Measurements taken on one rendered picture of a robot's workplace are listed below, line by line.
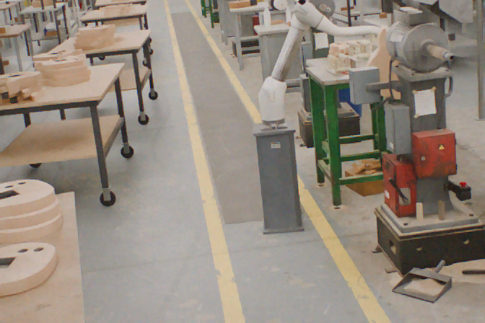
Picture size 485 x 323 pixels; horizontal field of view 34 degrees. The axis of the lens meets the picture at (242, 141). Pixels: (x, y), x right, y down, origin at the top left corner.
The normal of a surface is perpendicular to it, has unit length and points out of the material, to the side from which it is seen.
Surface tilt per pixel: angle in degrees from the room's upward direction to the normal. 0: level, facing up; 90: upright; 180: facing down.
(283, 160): 90
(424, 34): 82
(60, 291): 0
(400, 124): 90
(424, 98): 89
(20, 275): 0
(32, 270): 0
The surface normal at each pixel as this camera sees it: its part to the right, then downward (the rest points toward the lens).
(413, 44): -0.02, 0.19
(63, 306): -0.10, -0.96
